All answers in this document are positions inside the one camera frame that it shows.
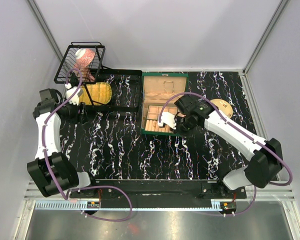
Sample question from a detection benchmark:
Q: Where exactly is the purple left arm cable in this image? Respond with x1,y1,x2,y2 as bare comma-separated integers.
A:
43,67,133,223

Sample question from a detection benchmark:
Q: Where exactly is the green jewelry box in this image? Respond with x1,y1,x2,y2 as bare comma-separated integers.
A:
141,72,189,136

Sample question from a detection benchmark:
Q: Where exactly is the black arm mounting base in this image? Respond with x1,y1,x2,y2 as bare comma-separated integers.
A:
70,179,247,210

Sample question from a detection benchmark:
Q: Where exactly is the cream round plate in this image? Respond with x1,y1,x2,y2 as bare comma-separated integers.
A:
211,98,234,119

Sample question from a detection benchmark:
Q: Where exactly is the black wire dish rack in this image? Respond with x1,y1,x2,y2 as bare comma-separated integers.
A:
54,41,143,113

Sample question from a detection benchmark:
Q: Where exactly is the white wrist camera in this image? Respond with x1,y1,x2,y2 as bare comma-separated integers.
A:
157,111,177,130
65,83,84,106

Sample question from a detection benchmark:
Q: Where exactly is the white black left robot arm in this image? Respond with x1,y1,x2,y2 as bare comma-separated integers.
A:
27,84,98,198

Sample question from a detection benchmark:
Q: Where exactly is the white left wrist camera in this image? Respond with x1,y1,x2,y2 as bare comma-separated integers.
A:
65,83,84,106

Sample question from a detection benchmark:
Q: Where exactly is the green jewelry tray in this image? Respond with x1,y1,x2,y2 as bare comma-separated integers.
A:
144,105,173,134

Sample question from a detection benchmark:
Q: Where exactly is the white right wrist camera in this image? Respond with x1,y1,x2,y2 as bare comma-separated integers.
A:
157,111,177,130

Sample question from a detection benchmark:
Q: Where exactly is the red patterned cup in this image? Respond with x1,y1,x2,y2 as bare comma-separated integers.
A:
74,48,96,82

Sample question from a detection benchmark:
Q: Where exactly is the yellow woven tray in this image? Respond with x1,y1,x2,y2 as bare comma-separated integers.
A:
79,82,112,106

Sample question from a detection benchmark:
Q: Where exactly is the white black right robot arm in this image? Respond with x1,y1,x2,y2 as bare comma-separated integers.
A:
174,95,283,199

